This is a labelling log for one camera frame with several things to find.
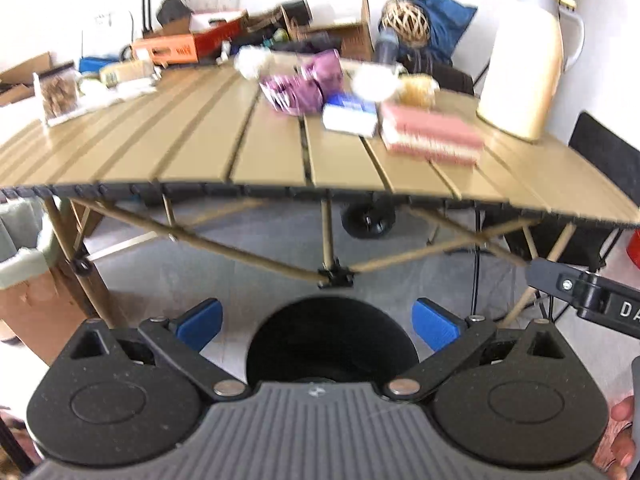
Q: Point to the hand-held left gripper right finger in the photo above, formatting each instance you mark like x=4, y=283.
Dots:
x=435, y=325

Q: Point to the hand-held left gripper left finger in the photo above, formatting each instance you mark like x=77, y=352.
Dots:
x=200, y=322

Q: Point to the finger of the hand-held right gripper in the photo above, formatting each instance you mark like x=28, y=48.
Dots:
x=552, y=277

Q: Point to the black round bin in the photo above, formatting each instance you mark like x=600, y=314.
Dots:
x=330, y=340

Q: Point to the mauve satin scrunchie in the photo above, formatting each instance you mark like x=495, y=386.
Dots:
x=295, y=95

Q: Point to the person's right hand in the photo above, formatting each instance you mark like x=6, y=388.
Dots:
x=622, y=447

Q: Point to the red plastic object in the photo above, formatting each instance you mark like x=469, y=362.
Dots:
x=634, y=250

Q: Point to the black wagon wheel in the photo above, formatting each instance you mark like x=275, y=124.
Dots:
x=365, y=222

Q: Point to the black folding chair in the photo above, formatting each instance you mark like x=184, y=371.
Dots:
x=605, y=145

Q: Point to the cardboard box with liner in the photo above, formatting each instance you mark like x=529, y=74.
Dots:
x=35, y=310

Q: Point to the pink flat box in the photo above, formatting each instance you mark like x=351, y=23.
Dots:
x=430, y=135

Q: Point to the grey-green plastic liner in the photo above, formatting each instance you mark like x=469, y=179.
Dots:
x=20, y=240

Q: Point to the cream thermos jug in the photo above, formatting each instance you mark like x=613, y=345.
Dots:
x=525, y=60

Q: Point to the black luggage case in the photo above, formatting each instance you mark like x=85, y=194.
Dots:
x=450, y=77

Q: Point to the blue and white packet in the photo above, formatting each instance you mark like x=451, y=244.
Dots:
x=350, y=115

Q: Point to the yellow sponge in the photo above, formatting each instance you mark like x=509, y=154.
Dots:
x=417, y=90

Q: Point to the printed paper sheet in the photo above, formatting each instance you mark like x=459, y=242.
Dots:
x=115, y=95

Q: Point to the small cream carton box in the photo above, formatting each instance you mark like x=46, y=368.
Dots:
x=125, y=72

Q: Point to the crumpled clear plastic bag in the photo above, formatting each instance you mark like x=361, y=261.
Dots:
x=252, y=61

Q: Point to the clear snack jar black lid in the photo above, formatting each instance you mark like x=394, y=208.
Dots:
x=57, y=95

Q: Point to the blue fabric bag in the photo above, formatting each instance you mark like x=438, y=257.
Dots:
x=450, y=25

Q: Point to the orange cardboard tray box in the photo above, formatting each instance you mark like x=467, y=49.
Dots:
x=175, y=47

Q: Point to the purple satin scrunchie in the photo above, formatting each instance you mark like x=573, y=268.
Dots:
x=327, y=67

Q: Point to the blue box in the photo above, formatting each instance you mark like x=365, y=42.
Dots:
x=95, y=64

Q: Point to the grey-blue water bottle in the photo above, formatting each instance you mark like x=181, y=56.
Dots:
x=386, y=47

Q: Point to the wicker ball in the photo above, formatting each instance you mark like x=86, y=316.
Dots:
x=405, y=22

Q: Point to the brown cardboard box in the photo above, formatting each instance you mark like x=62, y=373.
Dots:
x=357, y=37

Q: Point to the flat open cardboard box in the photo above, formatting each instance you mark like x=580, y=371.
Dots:
x=25, y=72

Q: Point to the black roll bag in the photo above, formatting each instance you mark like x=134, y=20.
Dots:
x=295, y=10

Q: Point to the tan folding table frame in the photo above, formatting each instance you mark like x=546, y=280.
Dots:
x=327, y=235

